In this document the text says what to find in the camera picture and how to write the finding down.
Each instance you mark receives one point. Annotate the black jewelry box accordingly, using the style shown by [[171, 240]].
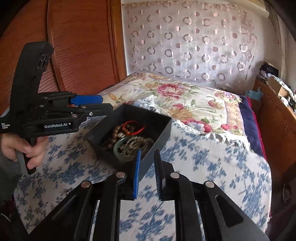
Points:
[[147, 130]]

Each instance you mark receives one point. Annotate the wooden slatted headboard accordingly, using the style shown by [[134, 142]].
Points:
[[87, 38]]

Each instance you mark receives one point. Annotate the blue floral white bedspread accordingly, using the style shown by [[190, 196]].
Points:
[[242, 174]]

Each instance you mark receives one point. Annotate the pale green jade bangle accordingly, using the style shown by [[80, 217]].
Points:
[[122, 150]]

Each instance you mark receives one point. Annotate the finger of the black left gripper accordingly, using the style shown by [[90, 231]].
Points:
[[91, 110]]

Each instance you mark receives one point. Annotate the sheer circle-patterned curtain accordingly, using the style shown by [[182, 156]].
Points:
[[213, 43]]

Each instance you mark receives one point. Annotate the wooden side cabinet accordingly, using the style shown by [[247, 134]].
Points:
[[277, 127]]

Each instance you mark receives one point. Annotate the pink floral quilted pillow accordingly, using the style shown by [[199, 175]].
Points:
[[205, 109]]

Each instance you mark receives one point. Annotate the person's left hand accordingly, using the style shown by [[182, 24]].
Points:
[[10, 143]]

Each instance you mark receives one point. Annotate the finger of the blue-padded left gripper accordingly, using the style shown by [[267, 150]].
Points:
[[86, 99]]

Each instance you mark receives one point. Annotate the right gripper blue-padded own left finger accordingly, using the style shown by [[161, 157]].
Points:
[[132, 179]]

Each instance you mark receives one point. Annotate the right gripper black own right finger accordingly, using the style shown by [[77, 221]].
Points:
[[165, 178]]

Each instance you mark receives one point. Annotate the cardboard box on cabinet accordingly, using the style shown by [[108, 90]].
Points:
[[277, 87]]

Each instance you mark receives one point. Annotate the dark blue pillow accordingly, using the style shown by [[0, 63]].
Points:
[[251, 127]]

